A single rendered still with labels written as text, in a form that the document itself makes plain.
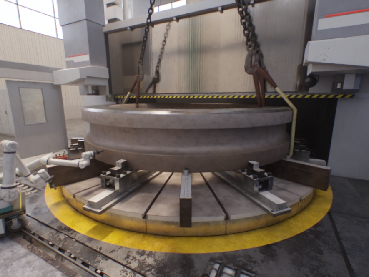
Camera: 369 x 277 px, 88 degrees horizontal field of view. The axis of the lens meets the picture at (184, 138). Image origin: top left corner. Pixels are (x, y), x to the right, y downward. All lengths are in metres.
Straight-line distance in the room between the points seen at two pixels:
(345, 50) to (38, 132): 7.18
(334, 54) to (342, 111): 2.22
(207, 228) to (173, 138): 1.35
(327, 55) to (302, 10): 2.32
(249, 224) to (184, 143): 1.45
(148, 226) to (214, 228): 0.87
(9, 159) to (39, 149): 3.96
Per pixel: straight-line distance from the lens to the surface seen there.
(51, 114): 7.18
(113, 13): 8.15
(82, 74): 6.16
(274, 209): 2.91
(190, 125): 2.78
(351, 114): 5.63
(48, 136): 7.19
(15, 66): 6.74
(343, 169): 5.85
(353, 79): 4.43
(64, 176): 3.99
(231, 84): 5.59
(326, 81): 4.55
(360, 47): 3.66
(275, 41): 5.58
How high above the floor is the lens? 1.79
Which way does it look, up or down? 12 degrees down
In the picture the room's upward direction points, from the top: straight up
